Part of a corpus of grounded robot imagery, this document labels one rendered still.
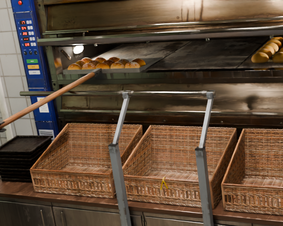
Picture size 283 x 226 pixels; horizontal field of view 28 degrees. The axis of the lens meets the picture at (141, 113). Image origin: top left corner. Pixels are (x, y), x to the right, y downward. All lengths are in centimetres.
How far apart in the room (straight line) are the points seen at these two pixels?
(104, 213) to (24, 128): 110
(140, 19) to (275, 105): 91
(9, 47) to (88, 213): 129
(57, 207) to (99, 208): 29
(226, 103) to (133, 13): 75
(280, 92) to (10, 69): 182
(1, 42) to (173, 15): 127
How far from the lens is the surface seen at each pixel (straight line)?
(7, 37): 388
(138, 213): 310
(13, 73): 392
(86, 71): 358
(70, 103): 371
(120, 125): 297
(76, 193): 332
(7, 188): 364
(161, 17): 324
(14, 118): 281
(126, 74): 344
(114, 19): 338
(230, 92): 323
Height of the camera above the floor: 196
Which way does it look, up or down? 17 degrees down
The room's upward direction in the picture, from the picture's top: 8 degrees counter-clockwise
